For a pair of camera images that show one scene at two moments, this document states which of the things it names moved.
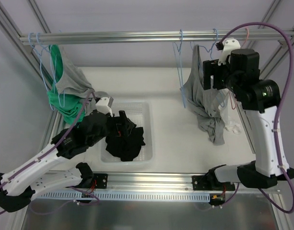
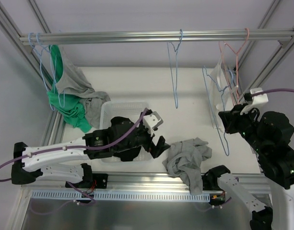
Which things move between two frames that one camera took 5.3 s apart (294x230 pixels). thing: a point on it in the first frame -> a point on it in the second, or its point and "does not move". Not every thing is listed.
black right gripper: x=207 y=74 -> x=228 y=120
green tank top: x=71 y=108 does not move
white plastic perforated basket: x=141 y=114 does not move
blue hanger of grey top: x=211 y=48 -> x=204 y=70
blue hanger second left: x=61 y=94 does not move
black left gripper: x=117 y=122 -> x=149 y=143
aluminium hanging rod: x=257 y=35 does not move
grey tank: x=204 y=101 -> x=184 y=161
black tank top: x=128 y=146 does not move
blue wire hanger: x=178 y=57 -> x=176 y=51
